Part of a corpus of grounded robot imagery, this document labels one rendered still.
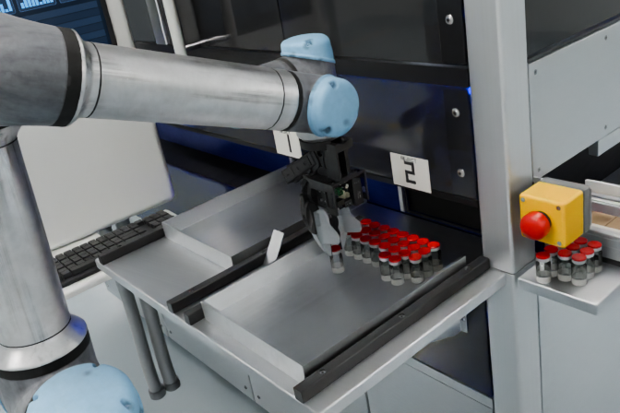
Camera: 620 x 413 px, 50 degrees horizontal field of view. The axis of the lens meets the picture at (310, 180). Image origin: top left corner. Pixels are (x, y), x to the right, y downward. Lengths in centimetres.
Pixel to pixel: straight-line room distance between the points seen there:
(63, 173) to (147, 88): 101
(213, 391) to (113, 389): 163
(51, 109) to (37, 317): 29
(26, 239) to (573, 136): 83
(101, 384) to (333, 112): 41
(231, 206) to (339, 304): 50
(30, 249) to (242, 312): 40
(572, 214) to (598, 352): 52
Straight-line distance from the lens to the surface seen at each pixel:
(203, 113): 73
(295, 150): 137
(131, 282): 129
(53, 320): 86
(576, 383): 142
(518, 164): 103
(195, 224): 144
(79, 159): 169
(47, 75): 64
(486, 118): 100
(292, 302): 109
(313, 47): 96
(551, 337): 127
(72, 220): 172
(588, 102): 119
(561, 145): 113
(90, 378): 81
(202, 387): 244
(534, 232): 99
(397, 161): 116
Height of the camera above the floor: 146
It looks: 22 degrees down
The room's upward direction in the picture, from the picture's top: 10 degrees counter-clockwise
